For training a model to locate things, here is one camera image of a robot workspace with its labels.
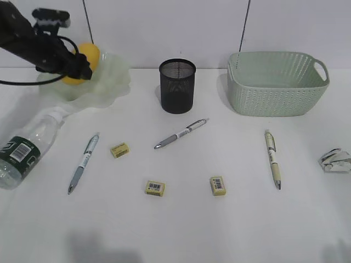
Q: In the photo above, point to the yellow eraser barcode right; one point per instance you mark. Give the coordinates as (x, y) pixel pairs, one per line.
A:
(217, 186)

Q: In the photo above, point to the translucent green wavy plate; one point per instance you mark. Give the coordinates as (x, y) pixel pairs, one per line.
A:
(110, 80)

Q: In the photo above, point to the waste paper ball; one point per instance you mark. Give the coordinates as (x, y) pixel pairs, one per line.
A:
(335, 161)

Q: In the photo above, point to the yellow mango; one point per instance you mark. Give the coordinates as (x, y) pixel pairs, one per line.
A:
(92, 54)

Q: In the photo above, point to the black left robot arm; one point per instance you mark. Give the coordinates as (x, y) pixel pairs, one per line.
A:
(40, 44)

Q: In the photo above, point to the grey white pen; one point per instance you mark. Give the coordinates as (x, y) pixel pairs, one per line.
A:
(181, 133)

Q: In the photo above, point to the black mesh pen holder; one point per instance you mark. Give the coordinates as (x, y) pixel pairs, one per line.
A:
(177, 85)

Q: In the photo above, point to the beige white pen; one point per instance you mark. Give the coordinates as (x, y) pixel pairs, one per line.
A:
(271, 149)

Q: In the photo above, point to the clear water bottle green label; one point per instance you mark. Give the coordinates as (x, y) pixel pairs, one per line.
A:
(25, 149)

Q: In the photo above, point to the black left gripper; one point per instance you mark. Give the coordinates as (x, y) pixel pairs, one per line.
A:
(62, 56)

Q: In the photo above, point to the green plastic woven basket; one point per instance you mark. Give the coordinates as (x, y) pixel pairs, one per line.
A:
(275, 84)

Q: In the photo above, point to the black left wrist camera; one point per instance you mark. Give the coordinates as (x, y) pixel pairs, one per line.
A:
(51, 20)

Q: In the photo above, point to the yellow eraser barcode middle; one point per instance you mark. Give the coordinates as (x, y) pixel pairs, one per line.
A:
(155, 188)

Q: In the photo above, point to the grey blue pen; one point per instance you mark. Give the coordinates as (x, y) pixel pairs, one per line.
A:
(86, 157)

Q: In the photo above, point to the yellow eraser barcode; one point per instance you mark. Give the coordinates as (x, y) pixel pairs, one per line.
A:
(155, 188)
(217, 186)

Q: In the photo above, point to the yellow eraser upper left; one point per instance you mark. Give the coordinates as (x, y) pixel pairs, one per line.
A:
(119, 150)

